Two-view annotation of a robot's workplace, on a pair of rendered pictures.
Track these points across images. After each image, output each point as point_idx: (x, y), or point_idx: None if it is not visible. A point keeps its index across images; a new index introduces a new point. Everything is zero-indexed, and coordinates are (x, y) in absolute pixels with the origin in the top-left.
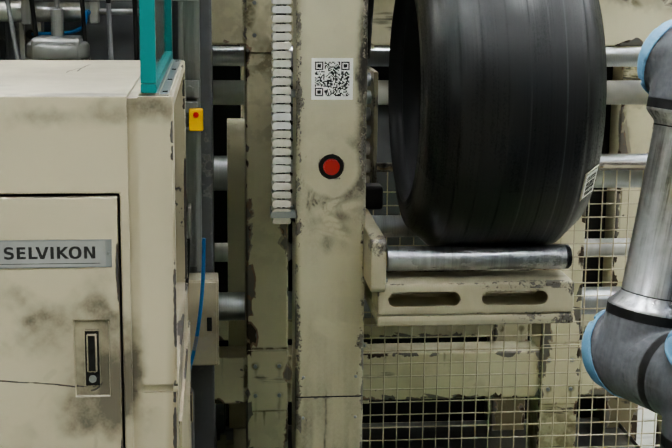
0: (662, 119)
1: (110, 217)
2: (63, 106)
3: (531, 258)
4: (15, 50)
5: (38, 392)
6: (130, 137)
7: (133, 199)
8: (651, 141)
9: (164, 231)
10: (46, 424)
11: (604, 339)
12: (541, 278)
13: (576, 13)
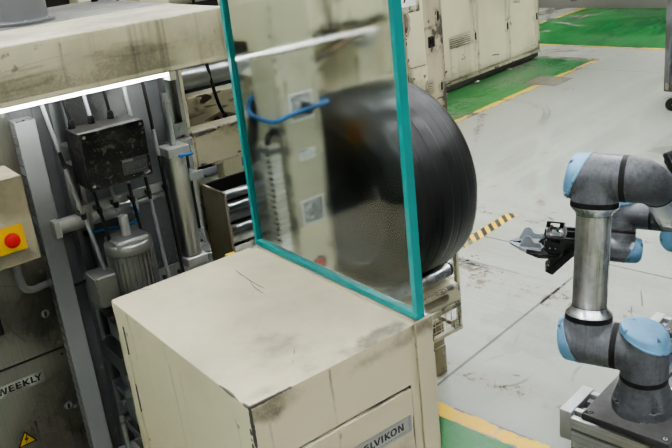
0: (590, 215)
1: (409, 402)
2: (379, 348)
3: (436, 277)
4: (98, 254)
5: None
6: (412, 348)
7: (415, 384)
8: (581, 226)
9: (433, 395)
10: None
11: (576, 338)
12: (441, 286)
13: (459, 138)
